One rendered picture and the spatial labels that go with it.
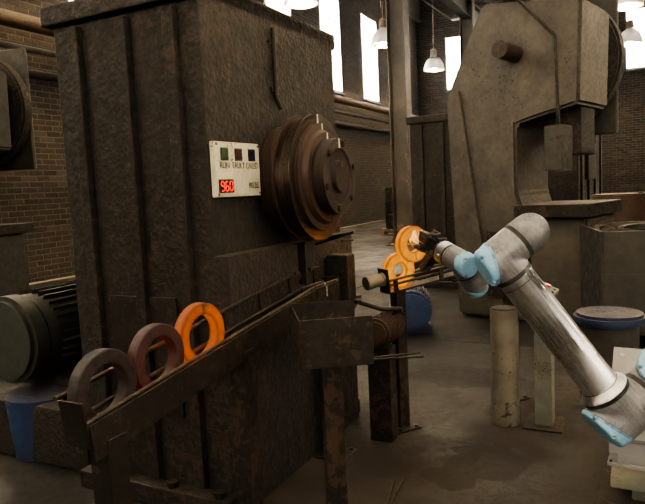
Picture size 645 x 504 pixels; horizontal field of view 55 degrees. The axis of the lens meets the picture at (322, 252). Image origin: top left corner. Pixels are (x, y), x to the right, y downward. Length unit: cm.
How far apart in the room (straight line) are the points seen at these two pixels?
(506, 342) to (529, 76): 250
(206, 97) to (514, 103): 316
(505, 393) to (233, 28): 185
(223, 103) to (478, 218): 314
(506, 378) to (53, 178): 754
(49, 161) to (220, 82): 732
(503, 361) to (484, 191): 231
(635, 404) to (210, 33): 172
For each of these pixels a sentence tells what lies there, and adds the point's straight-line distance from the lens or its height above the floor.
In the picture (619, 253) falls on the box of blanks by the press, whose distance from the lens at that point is 409.
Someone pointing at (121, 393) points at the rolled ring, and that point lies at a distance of 161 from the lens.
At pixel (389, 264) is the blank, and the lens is 269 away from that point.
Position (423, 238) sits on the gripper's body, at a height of 86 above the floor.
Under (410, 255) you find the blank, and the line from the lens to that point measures 263.
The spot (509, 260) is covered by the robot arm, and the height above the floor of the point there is 84.
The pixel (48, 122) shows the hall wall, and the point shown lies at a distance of 944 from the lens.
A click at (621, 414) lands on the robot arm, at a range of 208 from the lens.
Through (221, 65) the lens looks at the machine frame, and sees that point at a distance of 217.
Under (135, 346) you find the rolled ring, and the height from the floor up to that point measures 71.
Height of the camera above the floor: 107
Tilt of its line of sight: 6 degrees down
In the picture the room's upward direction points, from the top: 3 degrees counter-clockwise
